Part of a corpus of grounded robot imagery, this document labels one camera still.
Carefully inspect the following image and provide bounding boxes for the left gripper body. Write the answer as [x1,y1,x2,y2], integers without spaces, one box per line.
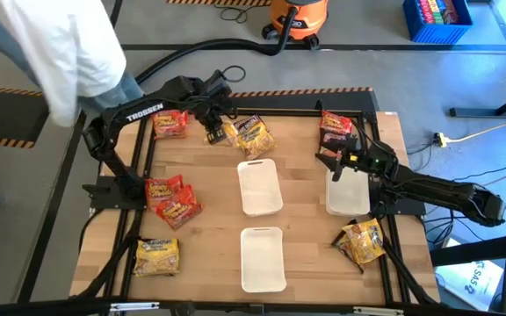
[198,94,232,132]

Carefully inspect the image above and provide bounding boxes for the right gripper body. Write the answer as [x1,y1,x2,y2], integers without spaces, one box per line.
[338,147,371,176]

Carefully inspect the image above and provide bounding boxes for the white plastic bin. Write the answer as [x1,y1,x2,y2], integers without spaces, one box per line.
[325,167,372,217]
[236,158,284,218]
[239,226,288,294]

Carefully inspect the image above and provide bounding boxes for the orange Saucy Noodles pack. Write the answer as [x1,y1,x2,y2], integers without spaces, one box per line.
[145,174,186,207]
[151,109,191,140]
[320,110,354,136]
[154,184,204,231]

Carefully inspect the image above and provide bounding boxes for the yellow power strip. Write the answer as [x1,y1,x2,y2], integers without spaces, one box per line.
[432,131,451,148]

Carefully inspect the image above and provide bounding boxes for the orange shop vacuum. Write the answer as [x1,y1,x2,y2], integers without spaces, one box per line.
[261,0,329,50]

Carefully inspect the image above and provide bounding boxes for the blue plastic crate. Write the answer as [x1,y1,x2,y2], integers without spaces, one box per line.
[401,0,473,44]

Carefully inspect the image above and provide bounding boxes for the black desk leg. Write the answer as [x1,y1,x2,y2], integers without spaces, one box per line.
[449,83,506,119]

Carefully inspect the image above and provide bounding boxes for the black floor beam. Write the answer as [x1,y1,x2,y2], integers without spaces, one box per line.
[430,231,506,268]

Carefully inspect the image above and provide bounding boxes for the white cardboard box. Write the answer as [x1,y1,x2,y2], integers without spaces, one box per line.
[434,258,505,312]

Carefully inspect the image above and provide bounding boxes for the person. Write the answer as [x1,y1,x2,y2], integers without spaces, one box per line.
[0,0,145,128]

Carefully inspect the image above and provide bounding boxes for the colourful snack packs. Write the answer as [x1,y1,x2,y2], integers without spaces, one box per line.
[417,0,459,25]

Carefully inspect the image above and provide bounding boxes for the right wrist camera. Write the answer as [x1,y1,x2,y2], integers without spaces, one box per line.
[365,143,398,173]

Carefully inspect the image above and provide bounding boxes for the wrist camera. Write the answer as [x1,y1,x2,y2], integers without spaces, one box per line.
[206,68,235,100]
[365,143,398,173]

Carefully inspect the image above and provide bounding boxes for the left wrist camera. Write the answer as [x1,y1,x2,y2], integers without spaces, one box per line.
[206,68,235,100]

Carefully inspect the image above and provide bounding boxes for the black aluminium table frame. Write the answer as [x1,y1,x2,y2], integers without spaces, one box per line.
[70,99,441,308]

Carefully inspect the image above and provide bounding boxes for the black vacuum hose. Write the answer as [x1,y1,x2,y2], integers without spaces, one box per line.
[134,6,300,85]

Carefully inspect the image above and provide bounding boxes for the black vacuum power cord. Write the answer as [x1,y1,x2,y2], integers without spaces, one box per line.
[220,3,249,24]

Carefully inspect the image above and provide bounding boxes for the yellow extension cord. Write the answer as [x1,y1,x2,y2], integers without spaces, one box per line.
[448,111,506,145]

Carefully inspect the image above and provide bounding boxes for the silver metal bracket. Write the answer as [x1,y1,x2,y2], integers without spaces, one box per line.
[352,305,404,316]
[109,301,161,312]

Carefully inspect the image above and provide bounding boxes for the black floor cable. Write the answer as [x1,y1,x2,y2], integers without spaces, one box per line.
[452,160,506,182]

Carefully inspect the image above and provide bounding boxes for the black table rail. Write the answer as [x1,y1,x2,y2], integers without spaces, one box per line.
[0,297,506,316]

